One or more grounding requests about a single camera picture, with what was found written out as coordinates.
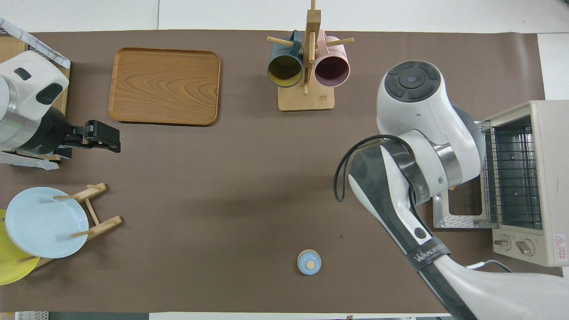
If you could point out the beige toaster oven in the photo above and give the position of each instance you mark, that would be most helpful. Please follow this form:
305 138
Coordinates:
553 178

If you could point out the small blue bowl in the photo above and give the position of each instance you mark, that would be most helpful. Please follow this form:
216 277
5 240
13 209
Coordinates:
309 262

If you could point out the dark blue mug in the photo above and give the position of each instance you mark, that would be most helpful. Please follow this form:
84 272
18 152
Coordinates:
284 71

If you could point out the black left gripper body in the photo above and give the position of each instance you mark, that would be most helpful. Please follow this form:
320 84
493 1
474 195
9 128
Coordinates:
78 137

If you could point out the pink mug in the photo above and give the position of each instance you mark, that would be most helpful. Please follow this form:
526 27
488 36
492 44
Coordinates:
331 71

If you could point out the wooden mug rack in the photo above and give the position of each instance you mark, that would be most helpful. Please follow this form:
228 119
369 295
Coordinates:
306 100

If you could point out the light blue plate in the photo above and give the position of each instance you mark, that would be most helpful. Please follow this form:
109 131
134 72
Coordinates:
44 226

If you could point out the white fabric strip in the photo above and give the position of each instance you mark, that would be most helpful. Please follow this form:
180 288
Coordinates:
26 162

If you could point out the white checked cloth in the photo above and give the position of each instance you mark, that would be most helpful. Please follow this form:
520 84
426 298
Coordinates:
40 46

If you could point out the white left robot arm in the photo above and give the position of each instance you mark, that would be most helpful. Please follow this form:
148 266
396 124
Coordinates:
26 89

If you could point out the yellow plate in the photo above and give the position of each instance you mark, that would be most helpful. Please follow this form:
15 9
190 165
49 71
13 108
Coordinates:
11 271

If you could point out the brown table mat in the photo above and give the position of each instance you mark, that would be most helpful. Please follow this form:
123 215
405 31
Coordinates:
222 178

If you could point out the brown wooden tray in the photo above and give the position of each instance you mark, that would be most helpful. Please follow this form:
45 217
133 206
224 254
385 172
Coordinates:
164 86

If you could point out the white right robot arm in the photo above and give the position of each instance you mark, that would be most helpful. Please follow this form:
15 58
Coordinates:
418 115

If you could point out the wooden plate rack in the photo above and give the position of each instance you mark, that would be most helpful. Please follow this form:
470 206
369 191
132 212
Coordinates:
104 226

